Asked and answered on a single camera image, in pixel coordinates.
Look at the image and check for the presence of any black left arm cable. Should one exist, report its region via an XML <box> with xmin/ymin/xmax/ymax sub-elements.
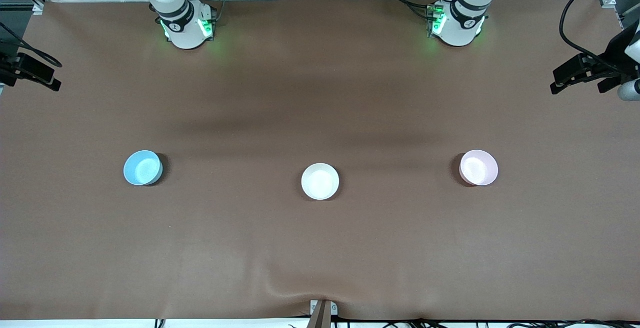
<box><xmin>558</xmin><ymin>0</ymin><xmax>640</xmax><ymax>64</ymax></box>

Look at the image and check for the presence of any white bowl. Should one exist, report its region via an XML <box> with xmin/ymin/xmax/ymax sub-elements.
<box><xmin>301</xmin><ymin>163</ymin><xmax>340</xmax><ymax>201</ymax></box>

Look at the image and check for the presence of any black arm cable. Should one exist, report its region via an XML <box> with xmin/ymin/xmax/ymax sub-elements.
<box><xmin>0</xmin><ymin>22</ymin><xmax>63</xmax><ymax>68</ymax></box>
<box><xmin>558</xmin><ymin>0</ymin><xmax>640</xmax><ymax>64</ymax></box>

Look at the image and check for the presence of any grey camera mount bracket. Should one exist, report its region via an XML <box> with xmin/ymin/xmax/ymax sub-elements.
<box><xmin>306</xmin><ymin>299</ymin><xmax>339</xmax><ymax>328</ymax></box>

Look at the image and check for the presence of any brown table mat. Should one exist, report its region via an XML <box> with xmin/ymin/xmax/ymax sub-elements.
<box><xmin>0</xmin><ymin>0</ymin><xmax>640</xmax><ymax>321</ymax></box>

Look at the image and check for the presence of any pink bowl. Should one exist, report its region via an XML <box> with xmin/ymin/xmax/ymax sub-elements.
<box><xmin>459</xmin><ymin>149</ymin><xmax>499</xmax><ymax>187</ymax></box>

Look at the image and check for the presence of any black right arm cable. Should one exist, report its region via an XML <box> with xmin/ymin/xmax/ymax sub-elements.
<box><xmin>0</xmin><ymin>22</ymin><xmax>63</xmax><ymax>68</ymax></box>

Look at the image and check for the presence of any blue bowl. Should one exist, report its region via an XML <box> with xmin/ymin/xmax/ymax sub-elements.
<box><xmin>123</xmin><ymin>150</ymin><xmax>163</xmax><ymax>186</ymax></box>

